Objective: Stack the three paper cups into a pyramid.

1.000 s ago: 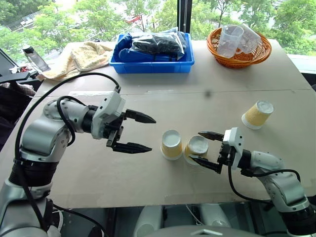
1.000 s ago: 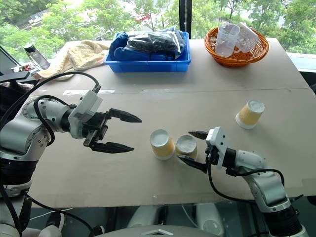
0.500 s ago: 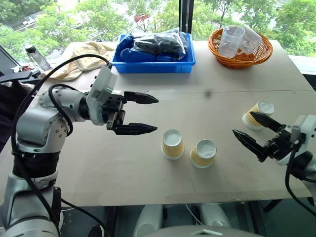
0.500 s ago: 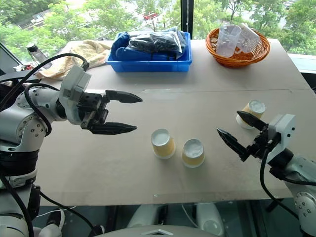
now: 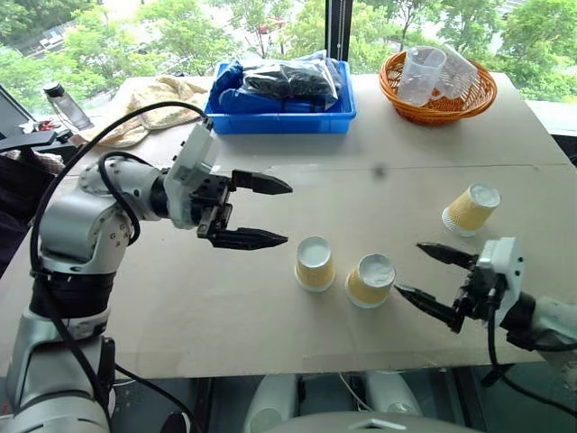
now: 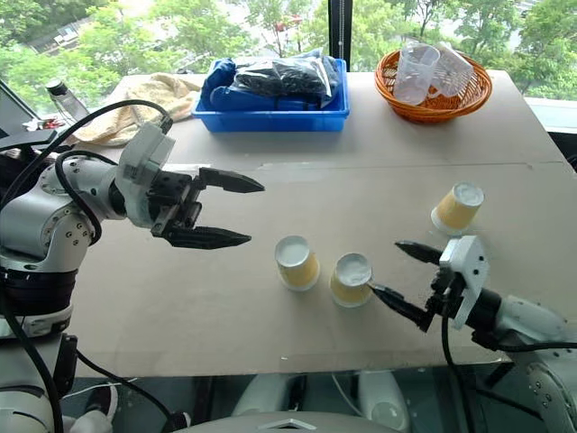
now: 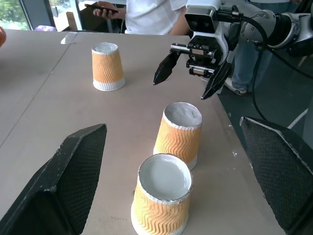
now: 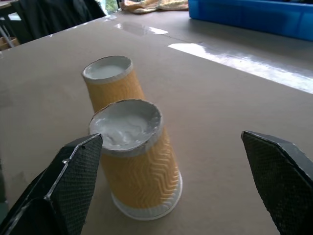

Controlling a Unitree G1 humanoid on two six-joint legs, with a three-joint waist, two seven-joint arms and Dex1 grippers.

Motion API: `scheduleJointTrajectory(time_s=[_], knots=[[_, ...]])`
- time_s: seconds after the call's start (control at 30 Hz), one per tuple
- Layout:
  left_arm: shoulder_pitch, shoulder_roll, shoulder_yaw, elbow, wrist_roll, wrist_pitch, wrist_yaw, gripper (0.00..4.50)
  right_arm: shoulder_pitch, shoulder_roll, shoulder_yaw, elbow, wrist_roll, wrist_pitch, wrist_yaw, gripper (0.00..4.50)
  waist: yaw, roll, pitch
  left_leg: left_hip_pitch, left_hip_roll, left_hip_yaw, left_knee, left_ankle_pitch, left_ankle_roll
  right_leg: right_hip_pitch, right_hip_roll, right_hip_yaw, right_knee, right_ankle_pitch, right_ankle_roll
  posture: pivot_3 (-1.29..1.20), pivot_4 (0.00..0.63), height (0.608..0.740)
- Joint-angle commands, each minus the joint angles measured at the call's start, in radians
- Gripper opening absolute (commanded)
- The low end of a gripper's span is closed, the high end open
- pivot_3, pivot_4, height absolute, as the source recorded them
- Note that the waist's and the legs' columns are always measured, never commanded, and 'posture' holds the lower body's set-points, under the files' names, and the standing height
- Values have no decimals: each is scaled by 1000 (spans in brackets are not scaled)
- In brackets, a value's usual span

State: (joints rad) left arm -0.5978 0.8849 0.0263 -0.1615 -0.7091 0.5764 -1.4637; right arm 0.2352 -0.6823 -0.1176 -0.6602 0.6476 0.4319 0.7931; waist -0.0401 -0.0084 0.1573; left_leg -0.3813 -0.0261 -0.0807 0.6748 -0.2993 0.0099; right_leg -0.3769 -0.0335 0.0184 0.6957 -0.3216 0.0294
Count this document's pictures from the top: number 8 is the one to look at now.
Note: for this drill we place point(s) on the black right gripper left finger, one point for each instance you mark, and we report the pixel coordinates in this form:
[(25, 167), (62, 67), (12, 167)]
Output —
[(61, 186)]

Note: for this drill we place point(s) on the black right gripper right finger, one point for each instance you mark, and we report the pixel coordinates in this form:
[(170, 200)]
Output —
[(276, 181)]

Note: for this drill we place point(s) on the yellow ribbed paper cup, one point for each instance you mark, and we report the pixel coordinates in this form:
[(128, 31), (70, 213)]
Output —
[(144, 171), (115, 85)]

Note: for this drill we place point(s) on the wooden shelf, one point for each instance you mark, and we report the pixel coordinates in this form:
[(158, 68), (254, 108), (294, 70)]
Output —
[(7, 42)]

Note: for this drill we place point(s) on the blue plastic bin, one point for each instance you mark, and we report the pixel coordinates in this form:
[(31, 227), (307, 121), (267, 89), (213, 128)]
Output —
[(252, 13)]

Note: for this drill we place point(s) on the black office chair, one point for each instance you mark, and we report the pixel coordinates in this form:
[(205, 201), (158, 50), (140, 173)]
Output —
[(53, 16)]

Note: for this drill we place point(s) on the yellow patterned cloth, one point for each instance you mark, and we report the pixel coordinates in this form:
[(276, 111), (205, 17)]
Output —
[(156, 5)]

